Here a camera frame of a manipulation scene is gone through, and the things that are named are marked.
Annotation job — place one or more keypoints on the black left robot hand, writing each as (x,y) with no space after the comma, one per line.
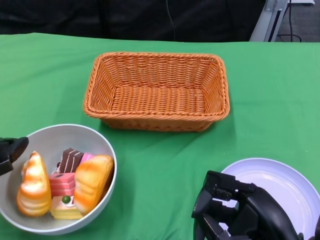
(10,150)

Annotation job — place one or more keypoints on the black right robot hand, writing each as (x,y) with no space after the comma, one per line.
(255,212)

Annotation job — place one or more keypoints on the striped cone-shaped bread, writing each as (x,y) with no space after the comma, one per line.
(33,187)

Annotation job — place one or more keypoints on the grey bowl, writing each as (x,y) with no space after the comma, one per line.
(62,137)

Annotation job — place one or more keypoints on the chocolate layer cake slice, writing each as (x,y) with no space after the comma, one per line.
(70,160)

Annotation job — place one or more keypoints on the pink cake with dark dot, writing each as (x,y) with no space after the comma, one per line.
(62,185)

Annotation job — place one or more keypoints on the pink striped cake slice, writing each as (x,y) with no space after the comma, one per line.
(87,158)

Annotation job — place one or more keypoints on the yellow cake with green ball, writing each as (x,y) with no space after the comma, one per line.
(65,211)

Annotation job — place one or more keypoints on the orange loaf bread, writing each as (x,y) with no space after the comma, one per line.
(92,180)

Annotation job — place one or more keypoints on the white round plate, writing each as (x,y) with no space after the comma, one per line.
(275,180)

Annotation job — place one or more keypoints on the orange wicker basket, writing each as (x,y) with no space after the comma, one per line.
(157,97)

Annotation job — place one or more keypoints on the black backdrop cloth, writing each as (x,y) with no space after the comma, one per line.
(100,17)

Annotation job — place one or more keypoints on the aluminium frame stand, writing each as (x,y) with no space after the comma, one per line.
(267,22)

